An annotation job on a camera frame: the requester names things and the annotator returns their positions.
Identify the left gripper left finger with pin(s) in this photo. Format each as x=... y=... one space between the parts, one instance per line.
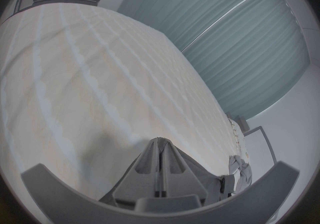
x=130 y=183

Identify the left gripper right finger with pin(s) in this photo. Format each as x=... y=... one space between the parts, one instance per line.
x=186 y=183

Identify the black long-sleeved top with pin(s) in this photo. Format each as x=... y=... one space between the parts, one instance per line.
x=212 y=185

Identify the pile of clothes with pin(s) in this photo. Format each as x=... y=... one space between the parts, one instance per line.
x=241 y=170

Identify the bed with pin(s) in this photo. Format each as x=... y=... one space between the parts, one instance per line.
x=100 y=80

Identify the white printed pillow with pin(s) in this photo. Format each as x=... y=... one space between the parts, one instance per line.
x=238 y=140

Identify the blue-green curtain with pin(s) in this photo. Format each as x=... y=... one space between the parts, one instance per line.
x=250 y=55
x=175 y=7

